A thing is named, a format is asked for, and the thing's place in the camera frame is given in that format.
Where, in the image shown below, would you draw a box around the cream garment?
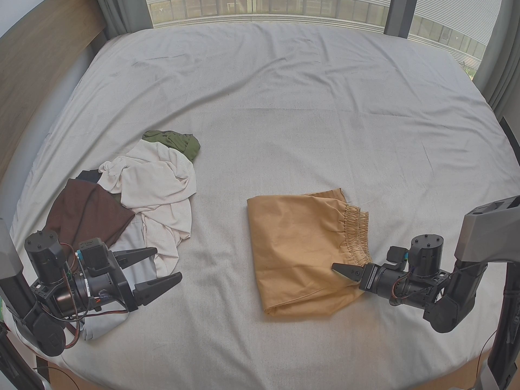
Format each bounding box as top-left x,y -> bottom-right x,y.
97,140 -> 197,279

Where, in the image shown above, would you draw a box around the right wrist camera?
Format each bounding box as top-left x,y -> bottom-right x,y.
387,245 -> 410,268

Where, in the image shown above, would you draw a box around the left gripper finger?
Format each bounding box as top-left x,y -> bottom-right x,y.
131,271 -> 183,307
112,246 -> 158,271

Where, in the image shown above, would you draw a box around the olive green garment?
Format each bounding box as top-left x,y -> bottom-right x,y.
142,129 -> 202,163

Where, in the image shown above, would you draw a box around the black cable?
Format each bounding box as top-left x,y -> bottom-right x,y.
476,327 -> 506,383

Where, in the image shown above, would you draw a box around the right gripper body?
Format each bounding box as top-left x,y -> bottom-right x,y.
359,262 -> 410,300

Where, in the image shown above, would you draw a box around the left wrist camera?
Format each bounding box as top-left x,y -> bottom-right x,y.
78,237 -> 110,275

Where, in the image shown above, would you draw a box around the bed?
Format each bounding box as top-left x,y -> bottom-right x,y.
0,0 -> 520,390

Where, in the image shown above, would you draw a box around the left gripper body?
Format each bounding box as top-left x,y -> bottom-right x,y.
82,251 -> 141,313

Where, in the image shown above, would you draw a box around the dark brown garment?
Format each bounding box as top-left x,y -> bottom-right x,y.
43,178 -> 136,340

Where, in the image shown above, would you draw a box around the tan shorts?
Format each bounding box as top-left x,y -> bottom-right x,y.
246,188 -> 372,318

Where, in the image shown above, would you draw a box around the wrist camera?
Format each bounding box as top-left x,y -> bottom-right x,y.
78,237 -> 110,275
387,245 -> 410,268

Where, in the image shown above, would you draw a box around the grey-green curtain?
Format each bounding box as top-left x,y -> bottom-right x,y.
87,0 -> 155,40
473,0 -> 520,117

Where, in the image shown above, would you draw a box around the black garment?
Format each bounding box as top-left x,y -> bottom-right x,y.
75,170 -> 108,186

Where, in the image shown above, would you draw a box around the pale grey garment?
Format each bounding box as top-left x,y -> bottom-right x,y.
81,218 -> 158,342

